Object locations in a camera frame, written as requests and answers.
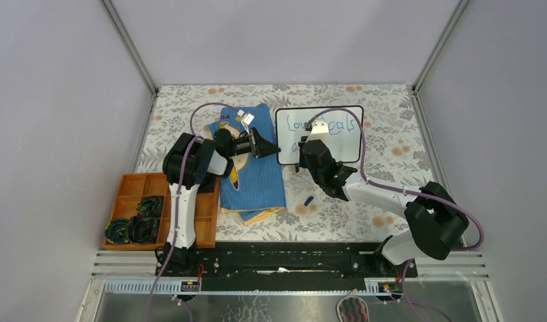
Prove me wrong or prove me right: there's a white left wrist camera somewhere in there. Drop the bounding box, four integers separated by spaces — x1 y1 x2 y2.
236 109 255 133

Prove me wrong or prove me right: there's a floral tablecloth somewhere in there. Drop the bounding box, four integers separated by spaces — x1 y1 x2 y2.
136 85 434 242

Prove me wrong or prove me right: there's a striped object at bottom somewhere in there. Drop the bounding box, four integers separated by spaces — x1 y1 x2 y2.
336 289 370 322

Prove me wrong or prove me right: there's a blue cartoon cloth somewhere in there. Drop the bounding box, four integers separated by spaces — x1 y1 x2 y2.
207 103 287 225

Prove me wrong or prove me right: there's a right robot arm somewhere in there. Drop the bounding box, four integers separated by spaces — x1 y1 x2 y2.
299 140 469 276

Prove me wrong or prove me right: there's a blue marker cap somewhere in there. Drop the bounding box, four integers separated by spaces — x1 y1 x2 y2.
303 196 314 206

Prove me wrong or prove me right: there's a black mounting rail base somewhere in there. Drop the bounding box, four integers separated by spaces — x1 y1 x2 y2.
155 241 418 292

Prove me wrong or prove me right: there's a black framed whiteboard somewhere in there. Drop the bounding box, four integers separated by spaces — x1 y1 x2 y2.
275 105 364 173

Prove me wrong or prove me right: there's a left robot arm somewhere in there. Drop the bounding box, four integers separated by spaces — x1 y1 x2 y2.
162 127 281 276

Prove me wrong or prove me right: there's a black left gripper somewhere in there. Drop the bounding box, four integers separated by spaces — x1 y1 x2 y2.
225 126 279 158

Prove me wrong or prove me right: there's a black roll in tray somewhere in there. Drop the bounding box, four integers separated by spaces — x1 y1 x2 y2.
104 218 130 245
127 215 160 245
136 196 164 218

